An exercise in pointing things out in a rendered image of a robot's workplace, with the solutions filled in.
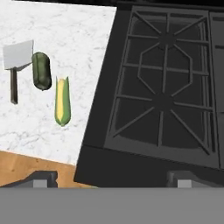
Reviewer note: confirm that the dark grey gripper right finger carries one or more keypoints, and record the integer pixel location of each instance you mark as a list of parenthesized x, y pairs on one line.
[(180, 178)]

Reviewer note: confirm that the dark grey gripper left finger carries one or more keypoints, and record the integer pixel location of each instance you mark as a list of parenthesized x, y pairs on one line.
[(43, 178)]

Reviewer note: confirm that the yellow corn with green husk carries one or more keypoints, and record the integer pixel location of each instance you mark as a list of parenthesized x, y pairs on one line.
[(62, 102)]

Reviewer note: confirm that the dark green cucumber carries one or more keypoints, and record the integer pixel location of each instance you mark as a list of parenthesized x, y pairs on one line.
[(41, 70)]

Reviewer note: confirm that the black gas hob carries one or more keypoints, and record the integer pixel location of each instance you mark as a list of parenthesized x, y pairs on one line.
[(163, 93)]

